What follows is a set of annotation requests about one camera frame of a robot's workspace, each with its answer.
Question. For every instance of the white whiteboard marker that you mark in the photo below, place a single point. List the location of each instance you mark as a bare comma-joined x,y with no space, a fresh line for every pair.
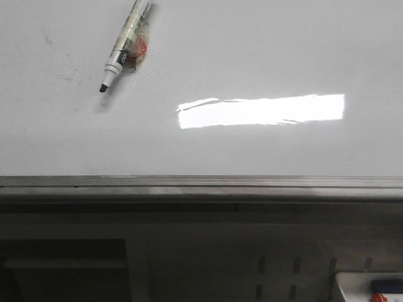
131,45

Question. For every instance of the white pegboard panel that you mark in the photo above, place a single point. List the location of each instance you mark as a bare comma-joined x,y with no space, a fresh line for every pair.
255,262

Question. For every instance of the white storage bin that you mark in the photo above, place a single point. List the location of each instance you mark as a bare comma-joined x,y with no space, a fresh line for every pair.
357,286

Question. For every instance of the dark monitor screen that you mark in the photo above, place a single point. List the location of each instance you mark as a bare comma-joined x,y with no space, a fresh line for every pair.
64,270

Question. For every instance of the blue and red item in bin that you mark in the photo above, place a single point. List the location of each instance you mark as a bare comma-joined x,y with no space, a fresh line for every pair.
387,290

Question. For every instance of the white whiteboard with aluminium frame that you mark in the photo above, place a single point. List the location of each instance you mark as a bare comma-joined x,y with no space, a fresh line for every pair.
272,98

